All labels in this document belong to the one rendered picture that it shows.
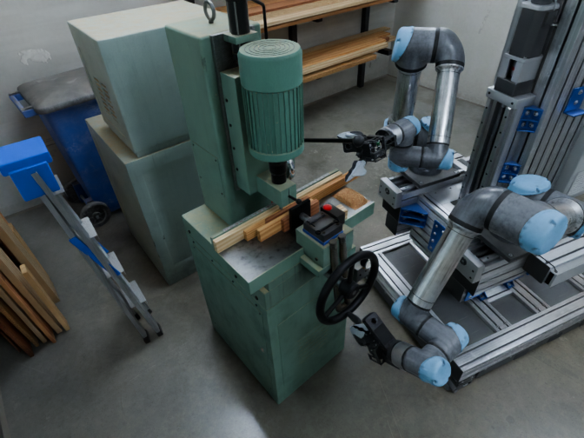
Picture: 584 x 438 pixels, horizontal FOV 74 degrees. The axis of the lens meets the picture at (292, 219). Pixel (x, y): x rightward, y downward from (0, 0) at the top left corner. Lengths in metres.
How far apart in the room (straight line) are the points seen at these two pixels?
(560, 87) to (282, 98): 0.95
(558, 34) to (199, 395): 2.02
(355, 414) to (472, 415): 0.52
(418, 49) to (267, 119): 0.64
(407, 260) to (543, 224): 1.31
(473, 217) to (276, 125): 0.59
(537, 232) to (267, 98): 0.75
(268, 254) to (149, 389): 1.11
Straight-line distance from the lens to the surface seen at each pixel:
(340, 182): 1.57
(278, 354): 1.66
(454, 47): 1.54
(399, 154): 1.44
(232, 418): 2.01
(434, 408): 2.07
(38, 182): 1.64
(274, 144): 1.16
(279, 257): 1.29
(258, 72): 1.08
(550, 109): 1.64
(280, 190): 1.29
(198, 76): 1.31
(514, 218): 1.09
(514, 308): 2.25
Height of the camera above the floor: 1.82
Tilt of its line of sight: 40 degrees down
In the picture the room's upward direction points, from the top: 3 degrees counter-clockwise
